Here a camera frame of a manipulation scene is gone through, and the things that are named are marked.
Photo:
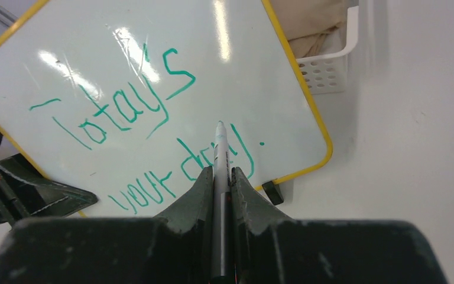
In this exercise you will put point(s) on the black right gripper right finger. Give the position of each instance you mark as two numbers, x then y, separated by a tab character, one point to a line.
256	247

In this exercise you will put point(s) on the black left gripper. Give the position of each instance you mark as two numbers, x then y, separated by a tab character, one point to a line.
25	192

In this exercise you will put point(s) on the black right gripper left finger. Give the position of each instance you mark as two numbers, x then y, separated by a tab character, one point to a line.
182	249

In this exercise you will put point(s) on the green whiteboard marker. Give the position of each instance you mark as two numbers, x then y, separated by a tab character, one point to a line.
222	269

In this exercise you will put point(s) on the yellow-framed whiteboard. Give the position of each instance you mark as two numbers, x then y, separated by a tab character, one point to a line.
122	98

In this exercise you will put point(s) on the black whiteboard foot clip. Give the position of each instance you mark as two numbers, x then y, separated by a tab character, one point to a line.
273	192

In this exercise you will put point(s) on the white perforated plastic basket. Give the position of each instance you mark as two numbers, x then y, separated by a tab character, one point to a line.
328	71

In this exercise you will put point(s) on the beige folded cloth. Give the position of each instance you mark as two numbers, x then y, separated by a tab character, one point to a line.
307	23

